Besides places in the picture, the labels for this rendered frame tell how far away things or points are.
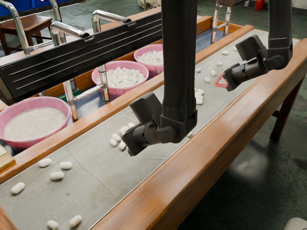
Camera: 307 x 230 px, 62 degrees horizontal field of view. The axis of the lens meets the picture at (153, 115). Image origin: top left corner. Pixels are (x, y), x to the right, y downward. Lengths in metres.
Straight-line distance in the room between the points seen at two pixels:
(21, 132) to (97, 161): 0.33
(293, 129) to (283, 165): 0.44
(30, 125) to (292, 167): 1.64
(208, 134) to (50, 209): 0.53
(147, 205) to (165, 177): 0.10
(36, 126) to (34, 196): 0.33
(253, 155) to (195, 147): 1.18
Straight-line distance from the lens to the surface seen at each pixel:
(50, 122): 1.04
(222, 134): 0.90
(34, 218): 0.77
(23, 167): 0.88
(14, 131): 1.07
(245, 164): 1.91
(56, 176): 0.81
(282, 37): 0.83
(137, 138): 0.67
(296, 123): 2.43
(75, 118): 0.97
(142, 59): 1.43
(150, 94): 0.60
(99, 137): 0.92
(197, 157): 0.81
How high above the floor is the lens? 1.35
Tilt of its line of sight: 38 degrees down
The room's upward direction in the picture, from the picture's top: straight up
